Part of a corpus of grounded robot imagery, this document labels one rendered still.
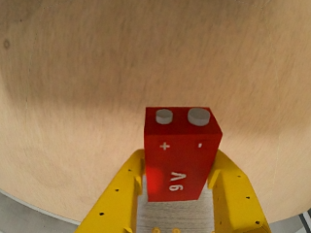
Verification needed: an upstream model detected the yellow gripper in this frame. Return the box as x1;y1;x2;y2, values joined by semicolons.
74;149;272;233

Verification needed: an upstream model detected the red nine-volt battery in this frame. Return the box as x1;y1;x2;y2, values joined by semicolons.
144;107;224;202

